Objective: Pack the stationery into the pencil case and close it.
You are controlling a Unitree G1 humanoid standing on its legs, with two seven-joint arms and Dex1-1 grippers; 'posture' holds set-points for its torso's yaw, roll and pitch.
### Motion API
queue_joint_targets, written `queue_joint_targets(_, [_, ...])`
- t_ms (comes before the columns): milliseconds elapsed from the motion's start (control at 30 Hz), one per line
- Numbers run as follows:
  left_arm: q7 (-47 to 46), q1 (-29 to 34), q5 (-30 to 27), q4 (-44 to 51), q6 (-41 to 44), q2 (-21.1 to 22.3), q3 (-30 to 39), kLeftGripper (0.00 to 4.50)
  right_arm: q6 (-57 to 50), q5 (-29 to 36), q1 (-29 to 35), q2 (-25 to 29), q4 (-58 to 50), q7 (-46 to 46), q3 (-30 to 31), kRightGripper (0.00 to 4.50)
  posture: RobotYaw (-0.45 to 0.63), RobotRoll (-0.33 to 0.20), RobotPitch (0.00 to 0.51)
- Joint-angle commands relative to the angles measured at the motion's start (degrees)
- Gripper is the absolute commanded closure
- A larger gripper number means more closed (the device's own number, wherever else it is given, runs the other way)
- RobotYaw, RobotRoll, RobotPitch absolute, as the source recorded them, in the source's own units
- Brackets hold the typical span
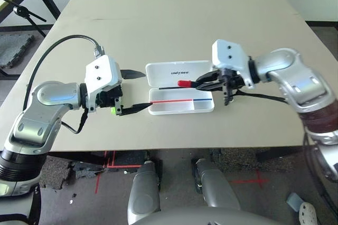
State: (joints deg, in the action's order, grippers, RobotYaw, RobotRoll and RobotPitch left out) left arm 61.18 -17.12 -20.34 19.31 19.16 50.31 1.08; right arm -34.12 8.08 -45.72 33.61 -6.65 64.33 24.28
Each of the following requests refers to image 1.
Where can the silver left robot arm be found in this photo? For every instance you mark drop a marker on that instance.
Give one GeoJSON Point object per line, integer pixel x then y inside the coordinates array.
{"type": "Point", "coordinates": [47, 95]}

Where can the black speckled floor mat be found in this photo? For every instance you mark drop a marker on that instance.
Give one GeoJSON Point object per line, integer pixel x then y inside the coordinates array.
{"type": "Point", "coordinates": [237, 159]}

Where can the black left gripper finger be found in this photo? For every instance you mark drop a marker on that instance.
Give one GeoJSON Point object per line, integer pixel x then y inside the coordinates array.
{"type": "Point", "coordinates": [134, 108]}
{"type": "Point", "coordinates": [132, 74]}

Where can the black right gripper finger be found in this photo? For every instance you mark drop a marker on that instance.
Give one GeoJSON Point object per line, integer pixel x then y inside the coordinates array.
{"type": "Point", "coordinates": [210, 76]}
{"type": "Point", "coordinates": [211, 87]}

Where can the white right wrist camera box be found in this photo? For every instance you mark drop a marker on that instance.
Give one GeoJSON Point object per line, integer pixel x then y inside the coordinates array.
{"type": "Point", "coordinates": [227, 56]}

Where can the red floor tape cross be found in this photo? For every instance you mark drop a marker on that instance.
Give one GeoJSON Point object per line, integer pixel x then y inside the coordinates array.
{"type": "Point", "coordinates": [251, 181]}

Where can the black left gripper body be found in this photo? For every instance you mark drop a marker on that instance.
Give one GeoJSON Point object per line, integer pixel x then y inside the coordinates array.
{"type": "Point", "coordinates": [109, 98]}

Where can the white plastic pencil case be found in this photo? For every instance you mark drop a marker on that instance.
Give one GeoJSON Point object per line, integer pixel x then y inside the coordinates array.
{"type": "Point", "coordinates": [158, 77]}

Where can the red floor tape lines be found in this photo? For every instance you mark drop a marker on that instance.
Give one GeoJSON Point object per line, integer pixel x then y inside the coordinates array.
{"type": "Point", "coordinates": [124, 167]}

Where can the grey robot leg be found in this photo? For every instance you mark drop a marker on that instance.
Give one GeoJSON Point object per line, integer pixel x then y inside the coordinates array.
{"type": "Point", "coordinates": [144, 196]}
{"type": "Point", "coordinates": [216, 185]}

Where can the white perforated shoe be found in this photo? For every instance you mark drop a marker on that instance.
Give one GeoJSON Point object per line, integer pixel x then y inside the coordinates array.
{"type": "Point", "coordinates": [308, 213]}

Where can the blue-grey floor object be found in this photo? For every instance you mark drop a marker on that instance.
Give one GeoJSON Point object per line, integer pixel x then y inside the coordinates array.
{"type": "Point", "coordinates": [295, 200]}

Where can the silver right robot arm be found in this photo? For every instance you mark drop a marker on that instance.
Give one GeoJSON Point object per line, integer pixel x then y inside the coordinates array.
{"type": "Point", "coordinates": [290, 77]}

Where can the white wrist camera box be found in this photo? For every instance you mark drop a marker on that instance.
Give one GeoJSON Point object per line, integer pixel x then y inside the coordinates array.
{"type": "Point", "coordinates": [100, 71]}
{"type": "Point", "coordinates": [227, 56]}

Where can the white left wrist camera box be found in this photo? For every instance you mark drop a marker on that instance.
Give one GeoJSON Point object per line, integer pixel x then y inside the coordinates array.
{"type": "Point", "coordinates": [100, 71]}

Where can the grey foam floor mat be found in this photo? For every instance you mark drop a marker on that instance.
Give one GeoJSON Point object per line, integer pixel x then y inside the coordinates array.
{"type": "Point", "coordinates": [13, 48]}

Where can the green highlighter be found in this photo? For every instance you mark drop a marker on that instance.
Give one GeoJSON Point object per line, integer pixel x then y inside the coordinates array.
{"type": "Point", "coordinates": [113, 110]}

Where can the black marker with red cap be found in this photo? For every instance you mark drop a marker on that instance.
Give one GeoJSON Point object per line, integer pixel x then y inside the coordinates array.
{"type": "Point", "coordinates": [185, 83]}

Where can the grey robot torso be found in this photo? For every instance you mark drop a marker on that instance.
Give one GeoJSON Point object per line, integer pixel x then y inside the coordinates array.
{"type": "Point", "coordinates": [211, 218]}

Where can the grey left robot leg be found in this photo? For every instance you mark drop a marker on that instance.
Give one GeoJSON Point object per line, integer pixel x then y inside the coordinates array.
{"type": "Point", "coordinates": [144, 196]}

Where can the torn black foam mat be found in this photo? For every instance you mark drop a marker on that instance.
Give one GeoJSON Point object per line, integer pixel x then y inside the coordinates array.
{"type": "Point", "coordinates": [55, 172]}

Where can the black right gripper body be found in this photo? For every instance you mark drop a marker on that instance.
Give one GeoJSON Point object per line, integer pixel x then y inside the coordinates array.
{"type": "Point", "coordinates": [233, 81]}

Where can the black tripod stand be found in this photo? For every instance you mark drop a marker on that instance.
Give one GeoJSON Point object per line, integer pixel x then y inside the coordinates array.
{"type": "Point", "coordinates": [19, 10]}

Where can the grey right robot leg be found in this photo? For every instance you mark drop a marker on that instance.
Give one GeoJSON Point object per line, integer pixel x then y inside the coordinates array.
{"type": "Point", "coordinates": [216, 185]}

